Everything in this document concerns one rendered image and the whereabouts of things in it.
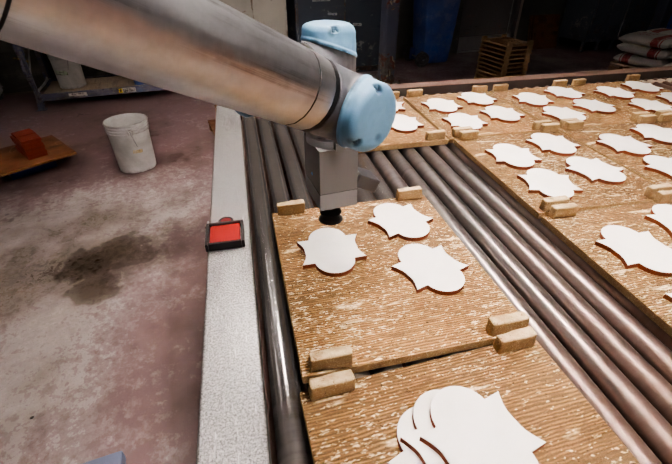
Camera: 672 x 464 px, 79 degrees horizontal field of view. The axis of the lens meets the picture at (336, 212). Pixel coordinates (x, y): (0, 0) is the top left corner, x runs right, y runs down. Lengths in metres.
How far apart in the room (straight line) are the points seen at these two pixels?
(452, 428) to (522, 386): 0.14
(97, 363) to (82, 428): 0.28
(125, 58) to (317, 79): 0.16
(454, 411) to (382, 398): 0.09
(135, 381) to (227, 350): 1.25
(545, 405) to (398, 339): 0.20
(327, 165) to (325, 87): 0.25
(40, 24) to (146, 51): 0.05
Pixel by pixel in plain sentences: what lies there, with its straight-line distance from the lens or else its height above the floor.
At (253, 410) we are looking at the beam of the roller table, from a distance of 0.60.
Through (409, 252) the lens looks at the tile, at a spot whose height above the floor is 0.95.
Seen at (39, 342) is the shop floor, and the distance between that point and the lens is 2.22.
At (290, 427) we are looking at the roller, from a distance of 0.57.
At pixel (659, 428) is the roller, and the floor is 0.92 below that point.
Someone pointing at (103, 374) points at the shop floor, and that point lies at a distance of 1.96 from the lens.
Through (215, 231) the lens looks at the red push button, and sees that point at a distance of 0.87.
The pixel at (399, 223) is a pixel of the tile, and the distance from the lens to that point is 0.84.
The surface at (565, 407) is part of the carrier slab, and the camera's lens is 0.63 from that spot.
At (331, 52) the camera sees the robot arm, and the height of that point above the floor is 1.30.
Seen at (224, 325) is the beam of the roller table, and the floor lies 0.92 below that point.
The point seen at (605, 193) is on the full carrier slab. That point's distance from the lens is 1.14.
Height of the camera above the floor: 1.42
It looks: 33 degrees down
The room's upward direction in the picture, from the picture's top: straight up
